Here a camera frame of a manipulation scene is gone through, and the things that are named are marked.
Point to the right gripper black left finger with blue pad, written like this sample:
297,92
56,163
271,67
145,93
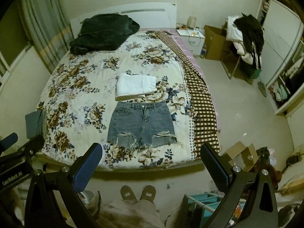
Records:
42,208

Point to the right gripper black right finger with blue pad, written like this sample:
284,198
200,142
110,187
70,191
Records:
260,209

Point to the blue denim ripped shorts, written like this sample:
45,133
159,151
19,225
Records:
136,126

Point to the open small cardboard box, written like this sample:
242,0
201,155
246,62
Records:
242,156

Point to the teal storage rack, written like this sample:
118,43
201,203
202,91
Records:
199,208

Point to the grey folded cloth bedside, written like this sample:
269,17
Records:
34,123

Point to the brown checkered sheet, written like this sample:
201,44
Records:
202,108

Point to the right grey slipper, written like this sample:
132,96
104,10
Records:
148,193

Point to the white wardrobe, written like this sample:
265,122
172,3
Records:
282,54

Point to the folded white pants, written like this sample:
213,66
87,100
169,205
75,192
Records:
134,86

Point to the brown cardboard box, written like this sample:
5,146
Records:
217,47

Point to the chair with piled clothes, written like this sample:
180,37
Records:
246,36

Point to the white nightstand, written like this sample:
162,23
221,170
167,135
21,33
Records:
194,40

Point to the dark green blanket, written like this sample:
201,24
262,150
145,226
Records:
103,32

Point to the beige table lamp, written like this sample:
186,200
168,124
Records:
191,22

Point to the green striped curtain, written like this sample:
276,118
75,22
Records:
48,29

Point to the white bed headboard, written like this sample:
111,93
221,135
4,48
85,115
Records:
147,15

